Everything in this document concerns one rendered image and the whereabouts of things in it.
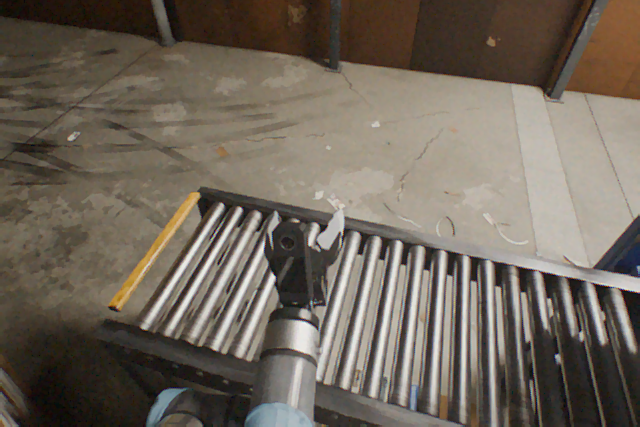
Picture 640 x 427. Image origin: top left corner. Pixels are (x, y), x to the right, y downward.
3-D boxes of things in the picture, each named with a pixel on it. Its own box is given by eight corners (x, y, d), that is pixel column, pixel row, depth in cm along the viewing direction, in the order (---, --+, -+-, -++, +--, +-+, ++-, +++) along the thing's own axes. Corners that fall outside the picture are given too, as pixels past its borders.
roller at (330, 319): (301, 388, 91) (300, 380, 88) (346, 236, 124) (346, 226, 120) (321, 395, 90) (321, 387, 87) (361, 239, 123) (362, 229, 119)
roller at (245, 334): (232, 369, 95) (219, 359, 93) (293, 226, 128) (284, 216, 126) (246, 369, 93) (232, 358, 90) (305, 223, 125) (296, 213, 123)
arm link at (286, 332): (252, 346, 48) (317, 348, 47) (260, 312, 51) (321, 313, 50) (266, 371, 53) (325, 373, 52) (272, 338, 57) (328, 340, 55)
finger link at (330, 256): (325, 231, 64) (295, 271, 59) (323, 224, 63) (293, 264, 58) (350, 241, 62) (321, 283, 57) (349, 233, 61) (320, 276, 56)
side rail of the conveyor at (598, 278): (201, 219, 138) (193, 195, 130) (208, 208, 142) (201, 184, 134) (623, 316, 112) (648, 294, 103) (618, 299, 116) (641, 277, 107)
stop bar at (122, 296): (108, 309, 100) (105, 305, 99) (192, 194, 130) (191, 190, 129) (119, 313, 100) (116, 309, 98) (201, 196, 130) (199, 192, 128)
